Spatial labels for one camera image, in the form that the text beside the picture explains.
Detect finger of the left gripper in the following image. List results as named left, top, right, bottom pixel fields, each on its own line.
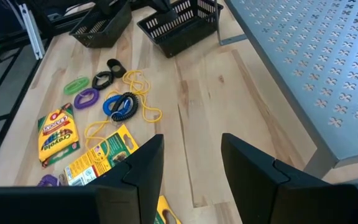
left=147, top=0, right=180, bottom=24
left=96, top=0, right=121, bottom=16

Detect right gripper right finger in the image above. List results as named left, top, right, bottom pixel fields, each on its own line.
left=221, top=133, right=356, bottom=224

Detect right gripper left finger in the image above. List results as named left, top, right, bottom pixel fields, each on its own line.
left=87, top=133, right=165, bottom=224

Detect yellow Crayola crayon box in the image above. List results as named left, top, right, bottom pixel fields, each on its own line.
left=63, top=124, right=139, bottom=187
left=154, top=195, right=183, bottom=224
left=37, top=102, right=81, bottom=169

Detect yellow rubber band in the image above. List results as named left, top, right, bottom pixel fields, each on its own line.
left=84, top=119, right=111, bottom=162
left=104, top=70, right=163, bottom=124

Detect black coil wrist keychain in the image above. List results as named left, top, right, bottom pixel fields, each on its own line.
left=91, top=70, right=115, bottom=91
left=110, top=91, right=140, bottom=122

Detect blue coil wrist keychain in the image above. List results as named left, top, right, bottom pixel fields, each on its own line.
left=102, top=94, right=127, bottom=118

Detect green coil wrist keychain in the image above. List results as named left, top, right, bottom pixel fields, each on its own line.
left=63, top=76, right=91, bottom=96

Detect black slotted plastic basket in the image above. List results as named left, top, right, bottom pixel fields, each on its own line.
left=137, top=0, right=225, bottom=59
left=69, top=0, right=133, bottom=49

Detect silver aluminium bar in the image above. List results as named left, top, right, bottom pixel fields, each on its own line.
left=17, top=2, right=45, bottom=60

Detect grey perforated metal shelf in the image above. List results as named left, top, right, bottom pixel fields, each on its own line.
left=214, top=0, right=358, bottom=184

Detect small black ring roll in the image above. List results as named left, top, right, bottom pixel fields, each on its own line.
left=106, top=58, right=127, bottom=79

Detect black table frame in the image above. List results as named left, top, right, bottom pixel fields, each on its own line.
left=0, top=18, right=96, bottom=187

